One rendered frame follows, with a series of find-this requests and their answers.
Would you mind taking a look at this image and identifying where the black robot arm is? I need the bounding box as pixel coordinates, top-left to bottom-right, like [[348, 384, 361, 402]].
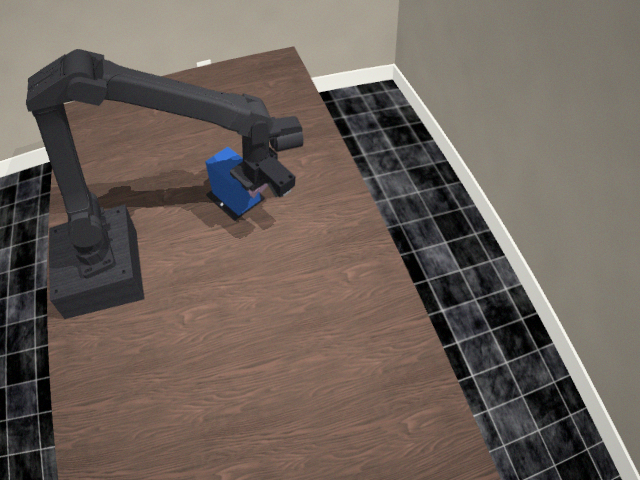
[[26, 49, 304, 279]]

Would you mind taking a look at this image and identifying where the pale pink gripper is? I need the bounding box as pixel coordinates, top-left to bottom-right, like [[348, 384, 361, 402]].
[[230, 153, 269, 198]]

